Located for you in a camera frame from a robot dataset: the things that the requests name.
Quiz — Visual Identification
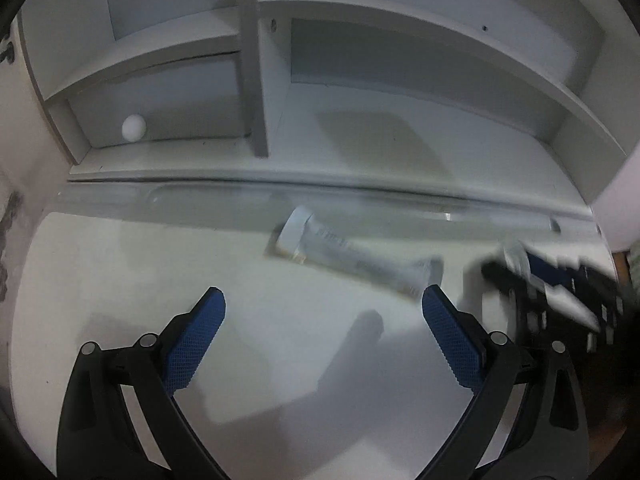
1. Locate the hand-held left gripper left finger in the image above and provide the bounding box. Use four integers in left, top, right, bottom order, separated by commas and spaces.
57, 286, 227, 480

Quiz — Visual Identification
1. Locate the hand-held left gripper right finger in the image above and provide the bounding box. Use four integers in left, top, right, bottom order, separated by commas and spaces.
421, 284, 588, 480

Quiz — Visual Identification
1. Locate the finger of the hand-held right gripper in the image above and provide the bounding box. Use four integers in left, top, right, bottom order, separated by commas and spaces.
525, 252, 577, 287
481, 257, 547, 302

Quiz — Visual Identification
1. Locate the white toothpaste tube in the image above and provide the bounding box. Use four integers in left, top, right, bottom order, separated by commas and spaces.
264, 205, 446, 302

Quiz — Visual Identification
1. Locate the white ball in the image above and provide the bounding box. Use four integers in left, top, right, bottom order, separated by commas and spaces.
121, 115, 147, 141

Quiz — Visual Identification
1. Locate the grey hutch drawer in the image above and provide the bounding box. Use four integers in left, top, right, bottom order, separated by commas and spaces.
65, 52, 251, 148

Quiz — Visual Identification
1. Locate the grey white desk hutch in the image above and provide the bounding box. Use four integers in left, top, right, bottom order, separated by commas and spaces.
15, 0, 631, 221

